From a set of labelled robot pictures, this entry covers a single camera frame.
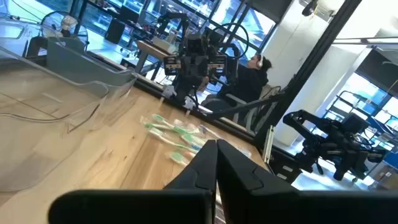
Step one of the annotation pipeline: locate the white square pillar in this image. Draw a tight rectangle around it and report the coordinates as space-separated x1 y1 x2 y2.
262 0 343 147

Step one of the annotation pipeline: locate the black speaker box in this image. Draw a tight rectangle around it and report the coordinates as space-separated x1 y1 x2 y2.
104 19 126 45

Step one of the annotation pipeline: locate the cardboard box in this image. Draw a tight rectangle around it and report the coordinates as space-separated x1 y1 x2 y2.
368 163 398 191

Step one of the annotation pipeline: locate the clear plastic bin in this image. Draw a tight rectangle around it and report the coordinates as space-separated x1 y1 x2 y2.
58 70 140 134
0 45 110 194

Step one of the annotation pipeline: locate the grey metal bracket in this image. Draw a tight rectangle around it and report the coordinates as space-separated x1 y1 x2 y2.
182 95 197 111
160 84 177 100

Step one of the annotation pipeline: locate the white box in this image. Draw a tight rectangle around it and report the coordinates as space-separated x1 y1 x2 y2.
151 35 175 52

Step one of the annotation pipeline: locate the black drawer cabinet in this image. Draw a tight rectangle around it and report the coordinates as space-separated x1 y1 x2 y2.
267 148 301 185

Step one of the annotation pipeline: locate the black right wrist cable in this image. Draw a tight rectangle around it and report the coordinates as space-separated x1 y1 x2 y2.
205 22 250 62

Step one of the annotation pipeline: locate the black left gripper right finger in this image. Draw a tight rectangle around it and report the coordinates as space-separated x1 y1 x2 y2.
216 139 398 224

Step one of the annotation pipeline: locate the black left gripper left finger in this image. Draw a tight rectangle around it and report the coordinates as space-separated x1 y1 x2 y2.
48 139 218 224

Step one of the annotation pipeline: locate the black aluminium rig frame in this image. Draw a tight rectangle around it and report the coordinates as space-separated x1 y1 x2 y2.
85 0 363 150

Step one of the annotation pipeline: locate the blue toothbrush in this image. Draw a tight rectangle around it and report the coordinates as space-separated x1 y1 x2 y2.
197 124 223 141

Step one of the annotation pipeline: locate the green toothbrush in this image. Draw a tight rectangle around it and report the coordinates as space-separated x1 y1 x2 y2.
141 122 187 133
146 127 205 152
166 151 195 167
151 113 201 135
180 133 208 147

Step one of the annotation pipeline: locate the wooden side table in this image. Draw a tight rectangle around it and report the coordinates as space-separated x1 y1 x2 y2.
135 39 171 75

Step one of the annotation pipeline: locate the teal plastic bin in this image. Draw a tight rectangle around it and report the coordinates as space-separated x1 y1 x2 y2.
46 36 135 90

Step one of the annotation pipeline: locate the white bracket strip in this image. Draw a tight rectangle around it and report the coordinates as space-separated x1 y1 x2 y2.
262 124 275 165

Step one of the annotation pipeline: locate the blue storage shelving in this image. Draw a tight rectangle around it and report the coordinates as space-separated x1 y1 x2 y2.
325 90 398 153

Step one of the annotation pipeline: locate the grey office chair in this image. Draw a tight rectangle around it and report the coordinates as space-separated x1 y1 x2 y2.
203 83 282 133

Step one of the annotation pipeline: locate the black stool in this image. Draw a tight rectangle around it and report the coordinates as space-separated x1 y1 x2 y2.
25 35 48 58

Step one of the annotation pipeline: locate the person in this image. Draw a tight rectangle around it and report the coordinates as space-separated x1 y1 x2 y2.
200 53 273 121

